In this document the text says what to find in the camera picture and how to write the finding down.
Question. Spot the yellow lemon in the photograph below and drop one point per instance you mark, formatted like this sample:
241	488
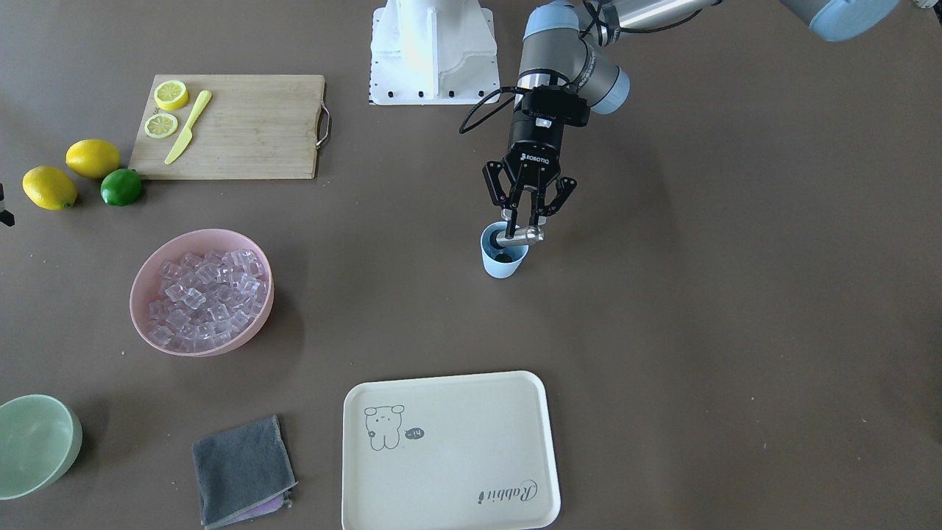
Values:
50	188
93	158

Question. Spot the lemon slice upper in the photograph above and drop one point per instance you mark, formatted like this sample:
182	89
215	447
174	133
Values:
171	95

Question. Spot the yellow lemon near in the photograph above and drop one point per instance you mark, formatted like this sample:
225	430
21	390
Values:
50	188

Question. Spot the grey folded cloth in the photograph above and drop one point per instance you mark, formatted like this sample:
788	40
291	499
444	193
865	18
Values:
242	473

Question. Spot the lemon slice lower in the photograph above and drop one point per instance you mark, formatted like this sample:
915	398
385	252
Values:
160	125

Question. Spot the yellow lemon far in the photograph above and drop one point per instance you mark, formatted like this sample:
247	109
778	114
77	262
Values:
93	158

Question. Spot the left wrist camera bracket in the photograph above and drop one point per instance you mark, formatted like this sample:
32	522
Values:
555	103

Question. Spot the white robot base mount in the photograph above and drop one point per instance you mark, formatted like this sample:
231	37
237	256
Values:
432	53

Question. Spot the clear ice cubes pile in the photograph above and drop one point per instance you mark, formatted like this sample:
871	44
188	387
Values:
202	302

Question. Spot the steel muddler with black cap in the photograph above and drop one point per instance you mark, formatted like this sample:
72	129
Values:
513	248

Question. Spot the green lime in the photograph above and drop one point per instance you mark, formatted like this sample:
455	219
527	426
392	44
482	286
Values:
121	187

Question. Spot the wooden cutting board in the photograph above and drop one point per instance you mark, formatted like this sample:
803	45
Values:
256	126

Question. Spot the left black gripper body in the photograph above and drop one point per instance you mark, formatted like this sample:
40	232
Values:
533	146

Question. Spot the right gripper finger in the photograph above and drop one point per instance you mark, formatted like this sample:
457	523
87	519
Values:
6	217

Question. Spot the cream rabbit tray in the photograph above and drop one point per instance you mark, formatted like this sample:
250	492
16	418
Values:
450	452

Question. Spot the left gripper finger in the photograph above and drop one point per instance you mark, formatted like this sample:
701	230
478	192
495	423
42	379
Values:
539	210
510	202

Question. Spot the yellow plastic knife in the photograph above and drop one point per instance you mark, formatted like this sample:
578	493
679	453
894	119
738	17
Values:
185	136

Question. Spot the green bowl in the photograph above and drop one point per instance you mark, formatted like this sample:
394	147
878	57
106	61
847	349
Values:
40	440

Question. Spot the lemon slice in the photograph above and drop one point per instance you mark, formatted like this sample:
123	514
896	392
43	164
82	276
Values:
171	95
160	125

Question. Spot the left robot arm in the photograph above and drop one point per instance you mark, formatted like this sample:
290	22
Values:
563	77

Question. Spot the light blue cup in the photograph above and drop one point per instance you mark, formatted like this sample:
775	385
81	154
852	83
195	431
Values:
495	269

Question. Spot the pink bowl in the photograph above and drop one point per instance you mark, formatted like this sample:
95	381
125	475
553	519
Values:
198	242

